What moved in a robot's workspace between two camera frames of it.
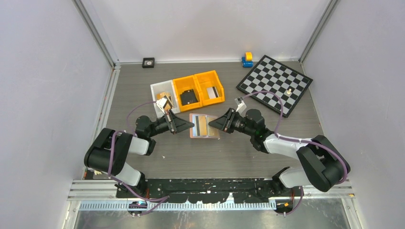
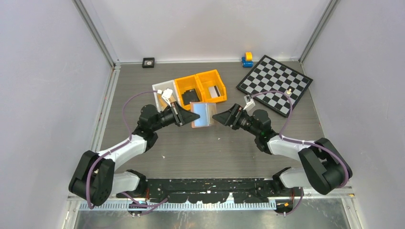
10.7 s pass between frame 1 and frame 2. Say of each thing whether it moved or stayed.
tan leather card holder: moved
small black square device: stayed
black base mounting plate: stayed
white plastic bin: stayed
